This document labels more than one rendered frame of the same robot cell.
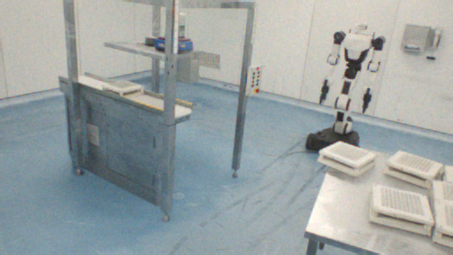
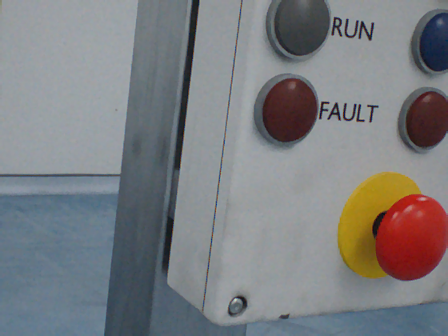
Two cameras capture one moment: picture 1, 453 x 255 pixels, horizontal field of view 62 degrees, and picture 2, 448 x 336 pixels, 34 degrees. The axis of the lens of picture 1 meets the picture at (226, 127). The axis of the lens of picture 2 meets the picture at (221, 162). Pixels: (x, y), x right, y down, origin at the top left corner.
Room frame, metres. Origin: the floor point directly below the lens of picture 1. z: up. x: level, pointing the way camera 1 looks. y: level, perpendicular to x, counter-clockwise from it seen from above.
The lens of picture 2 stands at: (2.93, -0.31, 0.97)
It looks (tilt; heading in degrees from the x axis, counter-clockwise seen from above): 10 degrees down; 26
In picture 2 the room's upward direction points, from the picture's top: 7 degrees clockwise
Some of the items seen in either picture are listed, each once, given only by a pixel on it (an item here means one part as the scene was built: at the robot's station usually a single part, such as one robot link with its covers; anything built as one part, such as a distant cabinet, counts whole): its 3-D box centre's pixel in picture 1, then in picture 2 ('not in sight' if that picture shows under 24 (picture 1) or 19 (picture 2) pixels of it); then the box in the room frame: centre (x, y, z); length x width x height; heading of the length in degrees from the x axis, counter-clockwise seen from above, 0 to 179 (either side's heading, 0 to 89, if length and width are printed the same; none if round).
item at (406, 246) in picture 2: not in sight; (391, 229); (3.27, -0.24, 0.89); 0.04 x 0.04 x 0.04; 57
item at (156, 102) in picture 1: (119, 96); not in sight; (3.00, 0.91, 0.81); 1.35 x 0.25 x 0.05; 57
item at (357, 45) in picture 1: (357, 46); not in sight; (4.26, -1.38, 1.23); 0.34 x 0.30 x 0.36; 60
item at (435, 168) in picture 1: (414, 164); not in sight; (1.94, -1.08, 0.89); 0.25 x 0.24 x 0.02; 141
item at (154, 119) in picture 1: (119, 99); not in sight; (3.00, 0.91, 0.78); 1.30 x 0.29 x 0.10; 57
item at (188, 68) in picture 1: (183, 66); not in sight; (2.79, 0.36, 1.14); 0.22 x 0.11 x 0.20; 57
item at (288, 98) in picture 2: not in sight; (290, 110); (3.21, -0.20, 0.94); 0.03 x 0.01 x 0.03; 147
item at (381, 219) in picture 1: (397, 212); not in sight; (1.50, -0.82, 0.84); 0.24 x 0.24 x 0.02; 72
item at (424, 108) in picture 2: not in sight; (428, 119); (3.28, -0.24, 0.94); 0.03 x 0.01 x 0.03; 147
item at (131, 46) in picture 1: (151, 50); not in sight; (2.78, 0.60, 1.26); 0.62 x 0.38 x 0.04; 57
